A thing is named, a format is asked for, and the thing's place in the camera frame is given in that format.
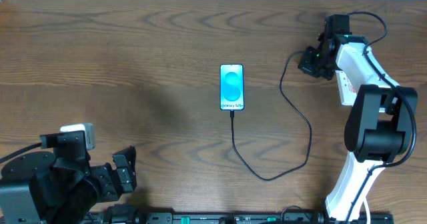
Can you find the white power strip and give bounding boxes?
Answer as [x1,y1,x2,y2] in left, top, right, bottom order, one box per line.
[336,71,357,106]

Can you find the blue smartphone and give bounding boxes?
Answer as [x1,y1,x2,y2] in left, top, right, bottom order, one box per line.
[220,64,245,111]

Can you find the black usb charging cable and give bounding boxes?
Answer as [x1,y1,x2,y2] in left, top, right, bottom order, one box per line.
[229,50,313,182]

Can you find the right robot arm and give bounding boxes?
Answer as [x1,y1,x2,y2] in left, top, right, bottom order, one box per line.
[298,14,418,223]

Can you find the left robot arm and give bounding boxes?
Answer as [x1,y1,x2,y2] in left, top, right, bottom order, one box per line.
[1,131,137,223]

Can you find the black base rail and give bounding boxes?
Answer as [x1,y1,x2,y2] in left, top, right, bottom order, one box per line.
[83,203,394,224]

